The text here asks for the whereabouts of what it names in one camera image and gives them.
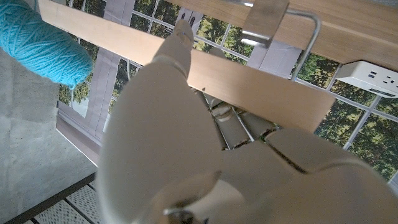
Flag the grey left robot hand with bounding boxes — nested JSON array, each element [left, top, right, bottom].
[[96, 19, 398, 224]]

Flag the wooden hanger bar with clips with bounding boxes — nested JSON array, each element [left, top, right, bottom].
[[37, 0, 336, 133]]

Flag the teal yarn skein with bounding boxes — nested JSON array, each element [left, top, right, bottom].
[[0, 0, 94, 90]]

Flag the grey perforated floor grille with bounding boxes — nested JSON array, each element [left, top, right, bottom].
[[6, 174, 103, 224]]

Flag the printed window backdrop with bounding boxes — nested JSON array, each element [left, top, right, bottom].
[[55, 0, 398, 187]]

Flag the white power strip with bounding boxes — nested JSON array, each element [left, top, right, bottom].
[[335, 60, 398, 99]]

